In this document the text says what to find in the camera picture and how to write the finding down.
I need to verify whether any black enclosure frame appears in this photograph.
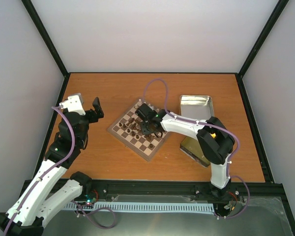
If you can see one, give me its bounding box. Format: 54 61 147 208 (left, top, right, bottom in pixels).
21 0 295 236

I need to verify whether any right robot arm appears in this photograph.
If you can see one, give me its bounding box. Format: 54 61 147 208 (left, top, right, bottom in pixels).
135 103 236 199

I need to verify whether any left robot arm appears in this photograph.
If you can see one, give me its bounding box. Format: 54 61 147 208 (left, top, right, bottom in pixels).
0 93 104 236

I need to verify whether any light blue cable duct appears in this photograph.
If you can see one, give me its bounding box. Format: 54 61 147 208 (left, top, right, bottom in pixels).
63 201 216 212

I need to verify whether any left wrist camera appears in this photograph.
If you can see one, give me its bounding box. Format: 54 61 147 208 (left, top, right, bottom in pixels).
59 93 86 116

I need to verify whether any silver open tin box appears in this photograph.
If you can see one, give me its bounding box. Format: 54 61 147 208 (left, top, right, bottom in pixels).
179 95 214 120

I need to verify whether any wooden chessboard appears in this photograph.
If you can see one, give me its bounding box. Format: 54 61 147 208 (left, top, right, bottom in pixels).
107 98 171 161

